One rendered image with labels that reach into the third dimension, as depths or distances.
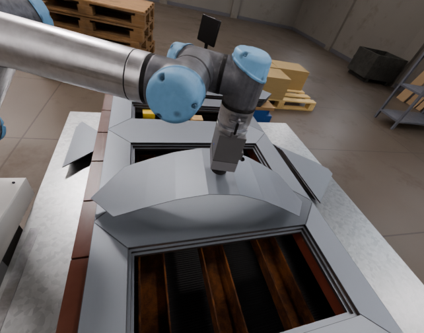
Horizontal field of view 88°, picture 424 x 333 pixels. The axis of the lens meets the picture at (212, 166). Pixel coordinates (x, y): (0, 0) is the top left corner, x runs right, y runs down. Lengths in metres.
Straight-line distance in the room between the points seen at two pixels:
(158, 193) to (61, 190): 0.53
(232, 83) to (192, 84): 0.15
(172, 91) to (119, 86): 0.09
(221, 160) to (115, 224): 0.35
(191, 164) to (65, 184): 0.59
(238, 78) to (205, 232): 0.44
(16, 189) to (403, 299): 1.31
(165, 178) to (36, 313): 0.48
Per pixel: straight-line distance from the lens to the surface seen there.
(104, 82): 0.37
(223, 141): 0.49
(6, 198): 0.94
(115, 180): 0.69
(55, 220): 0.94
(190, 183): 0.56
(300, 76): 4.17
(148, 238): 0.65
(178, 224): 0.67
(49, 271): 0.85
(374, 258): 1.06
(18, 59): 0.44
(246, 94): 0.44
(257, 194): 0.60
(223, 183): 0.57
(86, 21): 3.20
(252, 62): 0.43
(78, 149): 1.13
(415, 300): 1.08
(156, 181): 0.60
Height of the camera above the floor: 1.42
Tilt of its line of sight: 42 degrees down
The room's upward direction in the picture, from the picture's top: 15 degrees clockwise
